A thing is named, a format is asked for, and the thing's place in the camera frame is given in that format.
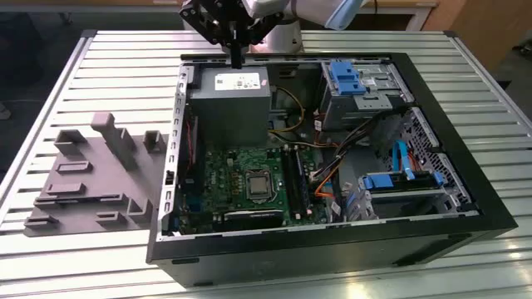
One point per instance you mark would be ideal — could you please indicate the grey power supply unit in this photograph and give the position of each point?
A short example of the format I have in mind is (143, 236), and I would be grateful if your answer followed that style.
(229, 118)

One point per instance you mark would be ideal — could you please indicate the RAM slot with white clips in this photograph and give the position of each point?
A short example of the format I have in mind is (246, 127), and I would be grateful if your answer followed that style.
(293, 183)

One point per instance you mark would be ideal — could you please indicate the green motherboard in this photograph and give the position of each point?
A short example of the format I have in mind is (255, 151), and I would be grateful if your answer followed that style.
(221, 193)

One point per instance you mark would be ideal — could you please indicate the black graphics card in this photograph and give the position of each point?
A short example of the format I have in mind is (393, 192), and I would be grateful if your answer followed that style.
(250, 218)

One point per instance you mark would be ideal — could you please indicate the blue plastic bay bracket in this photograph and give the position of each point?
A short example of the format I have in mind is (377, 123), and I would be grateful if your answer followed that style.
(345, 78)

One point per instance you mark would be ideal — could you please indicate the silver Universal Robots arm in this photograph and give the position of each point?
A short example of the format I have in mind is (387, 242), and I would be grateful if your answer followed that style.
(283, 37)

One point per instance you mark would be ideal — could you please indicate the silver CPU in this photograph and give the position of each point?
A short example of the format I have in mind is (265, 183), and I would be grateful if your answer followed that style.
(259, 186)

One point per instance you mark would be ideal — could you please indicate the black open PC case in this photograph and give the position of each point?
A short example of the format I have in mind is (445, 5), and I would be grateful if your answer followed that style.
(291, 261)

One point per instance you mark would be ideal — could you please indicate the CPU socket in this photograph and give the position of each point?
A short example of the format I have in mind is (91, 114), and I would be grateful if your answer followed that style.
(258, 171)

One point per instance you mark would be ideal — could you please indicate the brown wooden cabinet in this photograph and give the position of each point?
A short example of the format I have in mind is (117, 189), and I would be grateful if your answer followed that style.
(491, 25)

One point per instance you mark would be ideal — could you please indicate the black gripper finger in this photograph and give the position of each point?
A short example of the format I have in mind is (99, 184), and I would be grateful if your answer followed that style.
(259, 32)
(199, 21)

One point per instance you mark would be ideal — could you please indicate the grey plastic parts rack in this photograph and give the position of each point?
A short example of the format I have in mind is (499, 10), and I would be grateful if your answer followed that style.
(109, 187)

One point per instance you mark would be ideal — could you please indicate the metal drive cage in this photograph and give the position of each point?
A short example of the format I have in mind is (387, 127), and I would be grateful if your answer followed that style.
(374, 102)

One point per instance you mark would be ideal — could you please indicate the metal disk bay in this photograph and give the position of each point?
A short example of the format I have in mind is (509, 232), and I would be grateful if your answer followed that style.
(415, 193)

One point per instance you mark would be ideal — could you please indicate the hard disk in blue carrier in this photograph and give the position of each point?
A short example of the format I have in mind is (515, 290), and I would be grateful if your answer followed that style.
(378, 182)

